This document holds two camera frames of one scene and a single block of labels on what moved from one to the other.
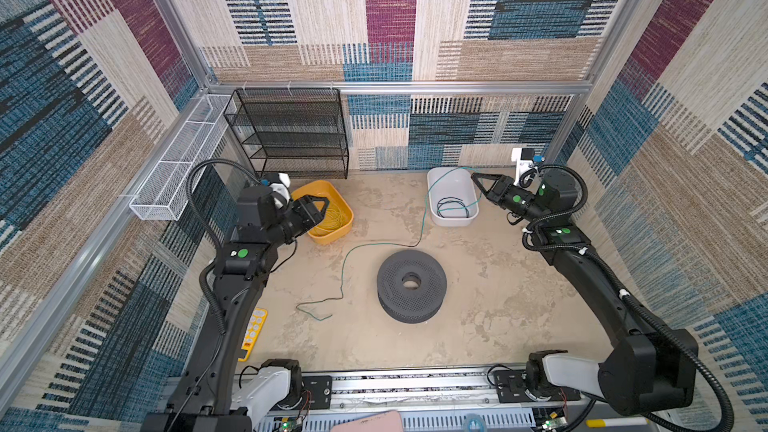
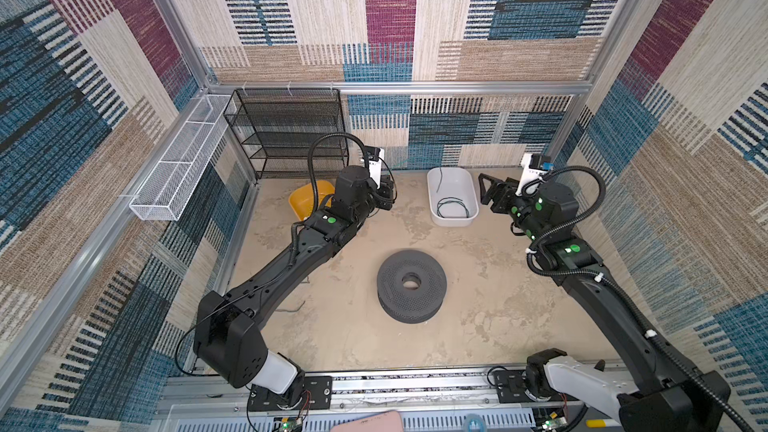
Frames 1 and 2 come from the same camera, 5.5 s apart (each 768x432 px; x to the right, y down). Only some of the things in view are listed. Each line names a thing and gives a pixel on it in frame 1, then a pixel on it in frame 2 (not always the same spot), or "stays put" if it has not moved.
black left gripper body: [290, 224] → [379, 199]
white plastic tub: [452, 196] stays put
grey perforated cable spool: [411, 286] stays put
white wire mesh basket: [183, 157] stays put
